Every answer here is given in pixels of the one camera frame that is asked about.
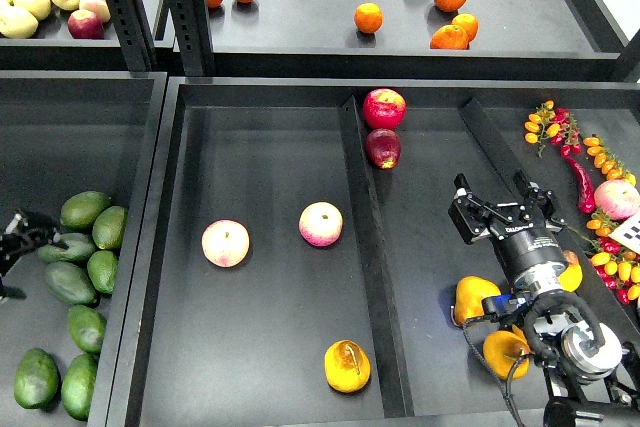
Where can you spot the black upper shelf board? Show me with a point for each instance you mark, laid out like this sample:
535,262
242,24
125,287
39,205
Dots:
517,40

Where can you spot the peach on shelf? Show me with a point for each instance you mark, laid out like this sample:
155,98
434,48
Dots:
99,7

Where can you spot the black left tray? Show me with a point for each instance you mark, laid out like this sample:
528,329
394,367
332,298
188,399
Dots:
63,133

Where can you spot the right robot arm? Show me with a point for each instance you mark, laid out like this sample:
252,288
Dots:
592,378

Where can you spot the yellow pear bottom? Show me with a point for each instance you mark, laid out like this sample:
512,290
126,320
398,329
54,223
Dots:
501,349

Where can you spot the pink apple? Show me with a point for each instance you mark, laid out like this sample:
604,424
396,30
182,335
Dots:
225,243
320,224
617,198

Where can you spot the black centre tray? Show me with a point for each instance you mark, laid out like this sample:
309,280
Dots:
245,345

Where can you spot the green avocado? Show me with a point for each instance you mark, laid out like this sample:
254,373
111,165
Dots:
36,380

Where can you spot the black shelf upright left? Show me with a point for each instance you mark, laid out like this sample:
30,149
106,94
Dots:
133,32

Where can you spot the dark red apple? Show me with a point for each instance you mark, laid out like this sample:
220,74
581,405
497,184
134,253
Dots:
383,148

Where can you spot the red apple on shelf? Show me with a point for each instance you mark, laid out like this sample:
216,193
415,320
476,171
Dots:
85,24

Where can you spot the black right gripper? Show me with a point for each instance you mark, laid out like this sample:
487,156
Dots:
523,234

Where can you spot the orange shelf right small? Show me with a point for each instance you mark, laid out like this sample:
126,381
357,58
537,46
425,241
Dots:
469,23

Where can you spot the avocado lower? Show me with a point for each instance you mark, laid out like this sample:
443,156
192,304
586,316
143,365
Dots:
86,327

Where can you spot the avocado centre dark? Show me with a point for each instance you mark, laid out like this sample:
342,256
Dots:
71,284

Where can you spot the cherry tomato vine lower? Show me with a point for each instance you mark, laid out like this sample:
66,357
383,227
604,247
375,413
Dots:
617,266

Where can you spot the cherry tomato vine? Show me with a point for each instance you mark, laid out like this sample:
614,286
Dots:
553,126
617,266

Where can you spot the pink apple left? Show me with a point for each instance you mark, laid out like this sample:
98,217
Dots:
225,243

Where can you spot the checkered marker card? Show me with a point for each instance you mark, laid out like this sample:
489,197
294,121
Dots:
627,234

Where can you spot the yellow apple shelf left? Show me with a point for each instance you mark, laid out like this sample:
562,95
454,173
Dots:
40,9

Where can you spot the pink apple far right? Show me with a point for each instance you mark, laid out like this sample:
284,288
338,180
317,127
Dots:
617,198

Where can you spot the avocado bottom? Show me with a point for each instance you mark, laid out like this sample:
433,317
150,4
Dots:
78,386

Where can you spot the bright red apple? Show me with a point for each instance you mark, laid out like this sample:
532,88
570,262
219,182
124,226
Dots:
384,108

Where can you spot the orange shelf centre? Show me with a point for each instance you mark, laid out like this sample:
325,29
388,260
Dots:
368,18

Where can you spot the avocado middle right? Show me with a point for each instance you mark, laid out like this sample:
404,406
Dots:
102,269

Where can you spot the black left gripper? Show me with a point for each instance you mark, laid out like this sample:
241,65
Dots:
26,232

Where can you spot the yellow pear shelf front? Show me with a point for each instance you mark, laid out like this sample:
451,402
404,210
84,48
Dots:
17,23

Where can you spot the red chili pepper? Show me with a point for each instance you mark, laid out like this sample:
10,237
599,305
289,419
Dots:
586,200

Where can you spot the pink apple centre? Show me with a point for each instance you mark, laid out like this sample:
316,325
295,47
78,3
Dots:
320,224

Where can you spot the avocado middle left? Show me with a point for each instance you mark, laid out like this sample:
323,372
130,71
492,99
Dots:
71,247

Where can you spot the orange shelf front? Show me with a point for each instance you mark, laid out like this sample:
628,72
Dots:
451,37

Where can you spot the cherry tomato vine upper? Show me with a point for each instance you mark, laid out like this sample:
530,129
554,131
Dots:
553,126

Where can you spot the black tray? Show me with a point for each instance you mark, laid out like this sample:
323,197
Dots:
245,345
63,133

